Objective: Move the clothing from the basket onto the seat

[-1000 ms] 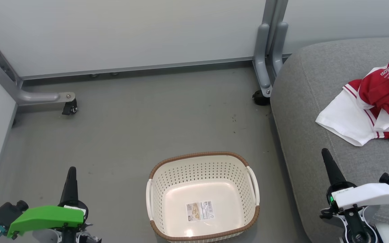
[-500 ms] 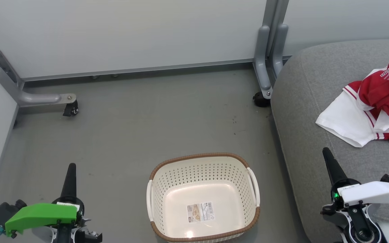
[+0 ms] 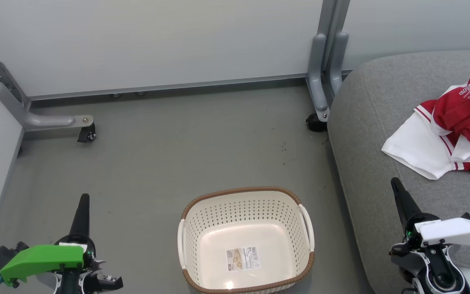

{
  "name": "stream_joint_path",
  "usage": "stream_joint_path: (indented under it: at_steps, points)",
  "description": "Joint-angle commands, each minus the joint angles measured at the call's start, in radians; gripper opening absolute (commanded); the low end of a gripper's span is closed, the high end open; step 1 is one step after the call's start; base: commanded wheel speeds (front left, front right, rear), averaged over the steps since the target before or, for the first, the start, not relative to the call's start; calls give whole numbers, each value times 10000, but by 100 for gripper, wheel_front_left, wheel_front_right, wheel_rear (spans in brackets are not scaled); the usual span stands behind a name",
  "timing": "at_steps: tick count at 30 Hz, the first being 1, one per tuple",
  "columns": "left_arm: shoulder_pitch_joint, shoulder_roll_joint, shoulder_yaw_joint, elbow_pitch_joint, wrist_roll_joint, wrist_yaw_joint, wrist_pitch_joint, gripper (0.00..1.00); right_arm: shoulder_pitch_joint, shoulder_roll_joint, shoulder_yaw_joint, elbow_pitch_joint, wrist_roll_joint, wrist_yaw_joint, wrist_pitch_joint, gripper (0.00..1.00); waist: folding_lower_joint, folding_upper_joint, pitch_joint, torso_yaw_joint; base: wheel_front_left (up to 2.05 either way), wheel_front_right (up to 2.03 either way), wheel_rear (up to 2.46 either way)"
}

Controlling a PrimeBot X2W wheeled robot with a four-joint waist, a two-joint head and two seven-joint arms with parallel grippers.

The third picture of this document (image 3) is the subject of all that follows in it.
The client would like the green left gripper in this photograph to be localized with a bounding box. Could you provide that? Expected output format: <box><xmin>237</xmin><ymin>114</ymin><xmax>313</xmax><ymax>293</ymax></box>
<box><xmin>0</xmin><ymin>194</ymin><xmax>124</xmax><ymax>294</ymax></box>

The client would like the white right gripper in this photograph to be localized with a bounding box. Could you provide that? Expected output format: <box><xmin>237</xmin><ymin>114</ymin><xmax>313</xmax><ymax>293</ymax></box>
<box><xmin>390</xmin><ymin>177</ymin><xmax>470</xmax><ymax>271</ymax></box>

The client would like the red and white shirt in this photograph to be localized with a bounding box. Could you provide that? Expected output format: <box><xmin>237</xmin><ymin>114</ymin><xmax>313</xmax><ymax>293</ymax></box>
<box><xmin>381</xmin><ymin>72</ymin><xmax>470</xmax><ymax>180</ymax></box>

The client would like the grey fabric sofa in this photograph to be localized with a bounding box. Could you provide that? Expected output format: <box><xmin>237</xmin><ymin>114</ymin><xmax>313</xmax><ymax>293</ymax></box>
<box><xmin>327</xmin><ymin>49</ymin><xmax>470</xmax><ymax>294</ymax></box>

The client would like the black caster wheel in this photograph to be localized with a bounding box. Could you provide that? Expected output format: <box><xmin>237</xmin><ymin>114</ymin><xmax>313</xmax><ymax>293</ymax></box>
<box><xmin>77</xmin><ymin>123</ymin><xmax>97</xmax><ymax>143</ymax></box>
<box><xmin>306</xmin><ymin>113</ymin><xmax>328</xmax><ymax>132</ymax></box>

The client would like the grey partition foot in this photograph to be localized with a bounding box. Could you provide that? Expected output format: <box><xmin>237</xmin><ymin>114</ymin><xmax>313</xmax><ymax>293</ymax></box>
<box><xmin>308</xmin><ymin>33</ymin><xmax>349</xmax><ymax>123</ymax></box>
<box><xmin>0</xmin><ymin>80</ymin><xmax>95</xmax><ymax>132</ymax></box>

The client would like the cream perforated laundry basket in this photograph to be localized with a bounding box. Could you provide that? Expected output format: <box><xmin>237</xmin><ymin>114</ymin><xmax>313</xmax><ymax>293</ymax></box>
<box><xmin>177</xmin><ymin>187</ymin><xmax>315</xmax><ymax>294</ymax></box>

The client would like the printed basket label sticker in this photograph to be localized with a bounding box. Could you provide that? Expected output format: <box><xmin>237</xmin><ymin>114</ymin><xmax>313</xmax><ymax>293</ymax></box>
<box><xmin>225</xmin><ymin>245</ymin><xmax>261</xmax><ymax>271</ymax></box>

